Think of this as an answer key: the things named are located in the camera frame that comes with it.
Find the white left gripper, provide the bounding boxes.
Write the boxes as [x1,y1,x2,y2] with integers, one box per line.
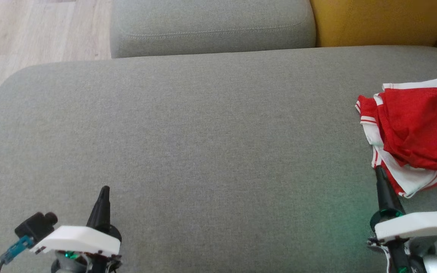
[30,186,122,256]

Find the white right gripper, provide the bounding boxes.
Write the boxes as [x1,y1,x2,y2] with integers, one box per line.
[374,166,437,241]

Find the red jersey with number print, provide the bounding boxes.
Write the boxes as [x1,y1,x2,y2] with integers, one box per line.
[355,95,437,198]

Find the red shorts with white stripe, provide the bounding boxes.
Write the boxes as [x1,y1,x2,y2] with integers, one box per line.
[374,78,437,171]

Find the grey sofa seat cushion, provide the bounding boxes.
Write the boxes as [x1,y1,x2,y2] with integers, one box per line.
[0,45,437,273]

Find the yellow sofa cushion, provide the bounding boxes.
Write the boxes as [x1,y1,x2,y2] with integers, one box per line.
[310,0,437,48]

